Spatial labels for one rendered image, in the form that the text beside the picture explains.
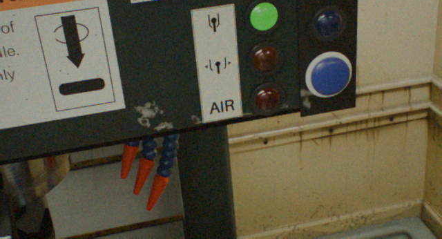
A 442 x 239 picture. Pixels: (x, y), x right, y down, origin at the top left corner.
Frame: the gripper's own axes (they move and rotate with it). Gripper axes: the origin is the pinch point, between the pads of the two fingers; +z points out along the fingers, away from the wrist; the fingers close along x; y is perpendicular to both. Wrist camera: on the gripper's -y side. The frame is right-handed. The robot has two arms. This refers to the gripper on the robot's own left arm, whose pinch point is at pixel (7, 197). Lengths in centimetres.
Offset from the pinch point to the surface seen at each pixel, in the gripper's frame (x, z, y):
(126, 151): 13.8, -3.7, -5.2
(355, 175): 78, 80, 67
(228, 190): 34, 45, 38
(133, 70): 15.3, -20.9, -21.9
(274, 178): 54, 80, 63
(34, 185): 4.5, -7.5, -5.6
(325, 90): 29.0, -22.0, -18.4
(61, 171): 6.9, -4.5, -4.7
